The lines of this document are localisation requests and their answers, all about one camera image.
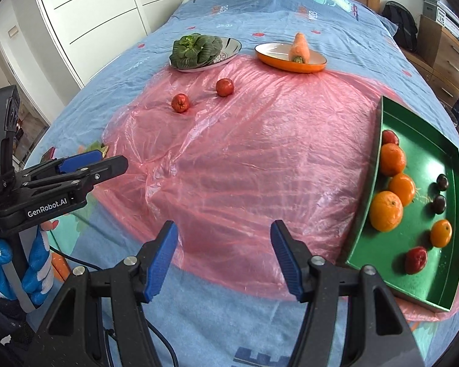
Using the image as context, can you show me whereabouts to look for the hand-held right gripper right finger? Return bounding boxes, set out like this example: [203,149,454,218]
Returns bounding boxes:
[271,220,425,367]

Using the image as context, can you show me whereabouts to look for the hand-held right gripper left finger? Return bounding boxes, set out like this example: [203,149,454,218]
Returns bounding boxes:
[25,221,179,367]

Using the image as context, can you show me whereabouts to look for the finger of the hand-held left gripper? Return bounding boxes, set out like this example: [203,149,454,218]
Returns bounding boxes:
[21,155,129,189]
[19,151,104,178]

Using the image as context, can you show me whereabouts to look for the large orange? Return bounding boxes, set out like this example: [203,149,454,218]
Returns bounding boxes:
[369,191,404,232]

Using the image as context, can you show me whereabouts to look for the small orange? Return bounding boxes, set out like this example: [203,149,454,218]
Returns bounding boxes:
[429,219,453,248]

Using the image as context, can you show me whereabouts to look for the green rectangular tray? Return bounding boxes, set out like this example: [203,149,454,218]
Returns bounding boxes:
[344,95,459,312]

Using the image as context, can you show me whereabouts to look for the person's left forearm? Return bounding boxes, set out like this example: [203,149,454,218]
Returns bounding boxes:
[0,283,37,367]

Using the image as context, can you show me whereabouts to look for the person's left hand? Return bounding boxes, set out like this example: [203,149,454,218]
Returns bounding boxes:
[0,226,53,308]

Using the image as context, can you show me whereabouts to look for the bok choy leaf piece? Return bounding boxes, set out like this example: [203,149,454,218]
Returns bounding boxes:
[85,141,108,157]

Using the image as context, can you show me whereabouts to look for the pink plastic sheet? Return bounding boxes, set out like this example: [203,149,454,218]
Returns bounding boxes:
[88,54,459,322]

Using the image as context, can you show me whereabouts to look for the green bok choy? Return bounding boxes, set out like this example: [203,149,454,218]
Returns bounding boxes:
[170,34,223,69]

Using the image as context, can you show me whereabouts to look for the white wardrobe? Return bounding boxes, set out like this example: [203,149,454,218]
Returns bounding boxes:
[31,0,205,88]

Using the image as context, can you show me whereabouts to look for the round white plate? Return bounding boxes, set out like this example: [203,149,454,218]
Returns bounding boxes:
[169,37,242,73]

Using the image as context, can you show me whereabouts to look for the orange oval dish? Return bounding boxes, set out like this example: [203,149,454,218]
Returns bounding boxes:
[254,42,327,73]

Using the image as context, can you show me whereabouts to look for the carrot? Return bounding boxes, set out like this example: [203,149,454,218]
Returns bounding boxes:
[289,32,310,64]

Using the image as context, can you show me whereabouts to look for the printed blue blanket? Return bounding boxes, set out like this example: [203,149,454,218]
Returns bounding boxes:
[23,0,459,367]

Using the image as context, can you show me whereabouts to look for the wooden drawer cabinet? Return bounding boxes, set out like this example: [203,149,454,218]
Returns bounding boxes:
[400,14,459,108]

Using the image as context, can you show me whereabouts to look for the black backpack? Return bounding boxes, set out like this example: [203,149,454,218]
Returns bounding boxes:
[382,1,419,52]

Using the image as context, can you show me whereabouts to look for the white printer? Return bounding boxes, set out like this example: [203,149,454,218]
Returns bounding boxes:
[422,0,459,41]

